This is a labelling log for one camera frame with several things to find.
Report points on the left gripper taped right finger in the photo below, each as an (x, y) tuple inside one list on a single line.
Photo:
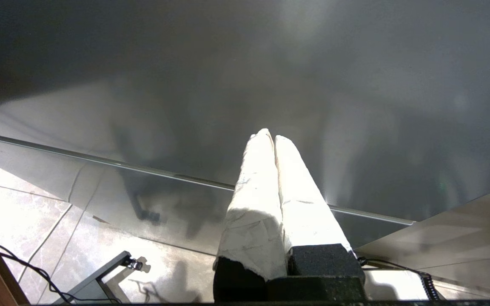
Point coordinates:
[(304, 204)]

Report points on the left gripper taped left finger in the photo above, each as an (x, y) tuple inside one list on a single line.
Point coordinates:
[(251, 204)]

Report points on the small black caster wheel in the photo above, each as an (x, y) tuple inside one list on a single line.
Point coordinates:
[(134, 264)]

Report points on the stainless steel refrigerator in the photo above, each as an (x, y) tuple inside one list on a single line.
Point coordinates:
[(185, 85)]

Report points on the white cabinet side panel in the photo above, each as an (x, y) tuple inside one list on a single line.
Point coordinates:
[(462, 238)]

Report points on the grey metal stand leg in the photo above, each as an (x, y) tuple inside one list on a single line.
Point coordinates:
[(100, 270)]

